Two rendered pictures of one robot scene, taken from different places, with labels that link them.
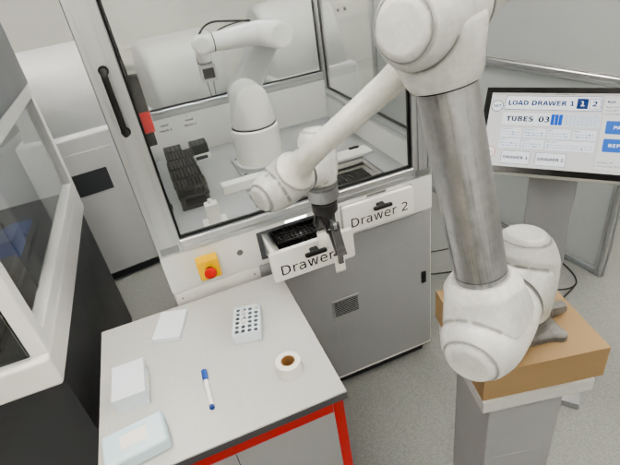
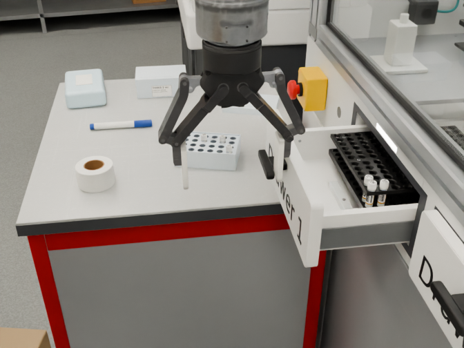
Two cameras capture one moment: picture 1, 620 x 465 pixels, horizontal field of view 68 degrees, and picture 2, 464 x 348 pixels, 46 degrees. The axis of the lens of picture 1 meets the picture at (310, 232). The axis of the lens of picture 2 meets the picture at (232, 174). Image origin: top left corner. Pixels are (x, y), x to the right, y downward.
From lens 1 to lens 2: 1.49 m
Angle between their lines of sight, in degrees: 79
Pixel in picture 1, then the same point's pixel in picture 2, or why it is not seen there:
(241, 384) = (110, 147)
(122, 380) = (160, 69)
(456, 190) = not seen: outside the picture
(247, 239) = (347, 100)
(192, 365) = not seen: hidden behind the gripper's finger
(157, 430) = (79, 88)
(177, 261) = (312, 54)
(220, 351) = not seen: hidden behind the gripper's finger
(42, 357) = (189, 12)
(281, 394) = (65, 172)
